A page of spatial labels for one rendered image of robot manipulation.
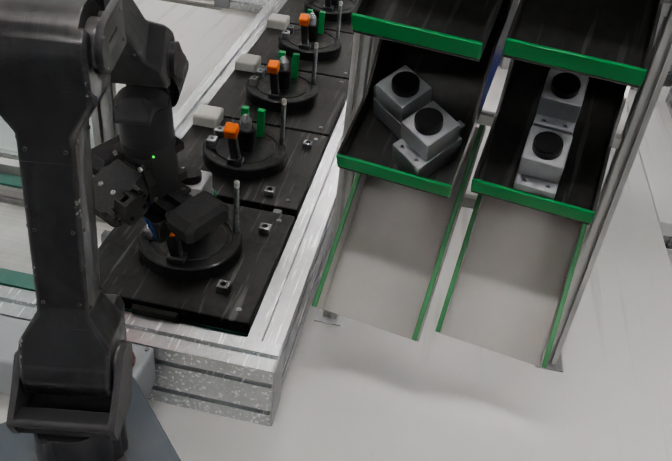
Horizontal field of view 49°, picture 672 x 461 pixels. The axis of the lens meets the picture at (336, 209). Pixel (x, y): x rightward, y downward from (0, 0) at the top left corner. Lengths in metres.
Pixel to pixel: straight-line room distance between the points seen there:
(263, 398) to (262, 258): 0.21
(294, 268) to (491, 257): 0.28
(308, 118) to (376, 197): 0.46
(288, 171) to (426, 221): 0.36
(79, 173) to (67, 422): 0.21
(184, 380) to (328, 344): 0.23
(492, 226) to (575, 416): 0.29
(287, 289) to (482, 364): 0.30
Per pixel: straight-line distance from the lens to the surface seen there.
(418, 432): 0.99
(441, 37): 0.72
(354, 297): 0.93
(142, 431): 0.72
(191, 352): 0.92
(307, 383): 1.02
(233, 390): 0.94
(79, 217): 0.54
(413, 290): 0.92
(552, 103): 0.84
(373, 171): 0.81
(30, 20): 0.49
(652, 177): 1.66
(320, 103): 1.44
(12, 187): 1.26
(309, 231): 1.11
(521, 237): 0.94
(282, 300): 0.99
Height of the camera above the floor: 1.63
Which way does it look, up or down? 35 degrees down
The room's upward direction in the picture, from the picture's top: 7 degrees clockwise
